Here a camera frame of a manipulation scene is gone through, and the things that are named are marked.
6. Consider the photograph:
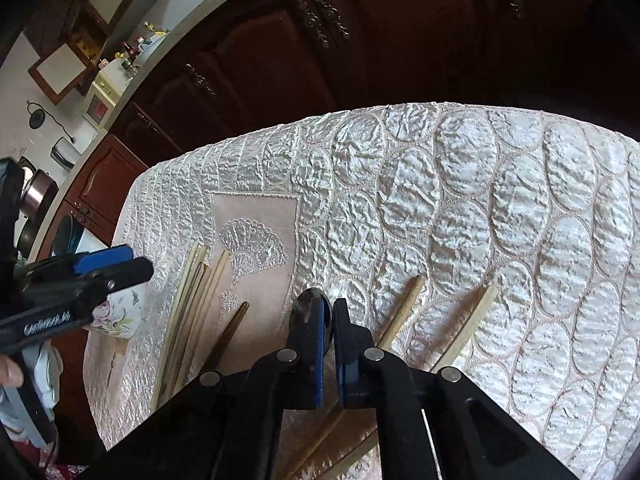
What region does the bamboo chopstick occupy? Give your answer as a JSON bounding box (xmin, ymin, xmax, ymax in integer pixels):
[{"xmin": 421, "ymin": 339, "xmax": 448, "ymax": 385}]
[
  {"xmin": 162, "ymin": 263, "xmax": 212, "ymax": 402},
  {"xmin": 174, "ymin": 249, "xmax": 230, "ymax": 391},
  {"xmin": 151, "ymin": 243, "xmax": 208, "ymax": 412},
  {"xmin": 319, "ymin": 283, "xmax": 501, "ymax": 480},
  {"xmin": 284, "ymin": 274, "xmax": 426, "ymax": 480}
]

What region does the left gloved hand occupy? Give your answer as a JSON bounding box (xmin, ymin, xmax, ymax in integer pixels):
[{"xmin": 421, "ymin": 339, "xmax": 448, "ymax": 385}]
[{"xmin": 1, "ymin": 340, "xmax": 64, "ymax": 448}]

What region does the floral white utensil holder cup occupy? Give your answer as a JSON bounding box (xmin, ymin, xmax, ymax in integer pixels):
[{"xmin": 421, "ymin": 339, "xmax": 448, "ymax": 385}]
[{"xmin": 49, "ymin": 213, "xmax": 144, "ymax": 340}]

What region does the rice cooker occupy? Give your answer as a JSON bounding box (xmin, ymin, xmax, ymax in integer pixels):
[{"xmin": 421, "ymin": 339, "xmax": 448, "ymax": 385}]
[{"xmin": 18, "ymin": 157, "xmax": 58, "ymax": 226}]

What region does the silver kettle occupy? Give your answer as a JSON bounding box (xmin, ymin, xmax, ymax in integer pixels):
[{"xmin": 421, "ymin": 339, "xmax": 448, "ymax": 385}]
[{"xmin": 50, "ymin": 136, "xmax": 81, "ymax": 171}]

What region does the quilted white table cover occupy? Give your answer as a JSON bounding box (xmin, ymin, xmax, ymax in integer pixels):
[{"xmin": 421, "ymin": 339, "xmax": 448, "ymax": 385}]
[{"xmin": 84, "ymin": 103, "xmax": 639, "ymax": 479}]

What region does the cream microwave oven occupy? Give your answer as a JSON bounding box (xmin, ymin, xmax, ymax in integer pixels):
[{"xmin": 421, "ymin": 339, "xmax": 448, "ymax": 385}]
[{"xmin": 82, "ymin": 58, "xmax": 134, "ymax": 130}]

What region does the upper wall cabinet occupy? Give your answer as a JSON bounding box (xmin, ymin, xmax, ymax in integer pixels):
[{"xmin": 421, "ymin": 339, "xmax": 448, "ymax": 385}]
[{"xmin": 24, "ymin": 0, "xmax": 157, "ymax": 104}]

